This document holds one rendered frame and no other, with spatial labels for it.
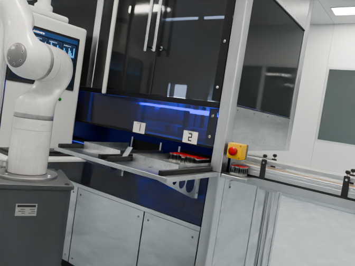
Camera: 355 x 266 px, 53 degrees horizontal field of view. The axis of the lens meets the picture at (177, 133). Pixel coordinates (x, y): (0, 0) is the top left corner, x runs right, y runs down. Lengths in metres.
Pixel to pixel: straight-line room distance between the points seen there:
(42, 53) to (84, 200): 1.33
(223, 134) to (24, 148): 0.90
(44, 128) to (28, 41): 0.26
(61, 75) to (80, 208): 1.27
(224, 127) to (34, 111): 0.88
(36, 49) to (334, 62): 5.61
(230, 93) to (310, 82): 4.74
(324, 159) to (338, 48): 1.81
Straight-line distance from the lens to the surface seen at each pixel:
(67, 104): 2.21
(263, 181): 1.71
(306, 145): 6.28
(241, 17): 1.74
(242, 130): 1.82
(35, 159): 1.17
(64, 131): 2.22
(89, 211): 2.27
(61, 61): 1.20
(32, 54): 1.11
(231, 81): 1.68
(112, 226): 2.14
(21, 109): 1.16
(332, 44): 6.42
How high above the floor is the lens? 1.12
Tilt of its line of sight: 3 degrees down
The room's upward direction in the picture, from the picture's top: 8 degrees clockwise
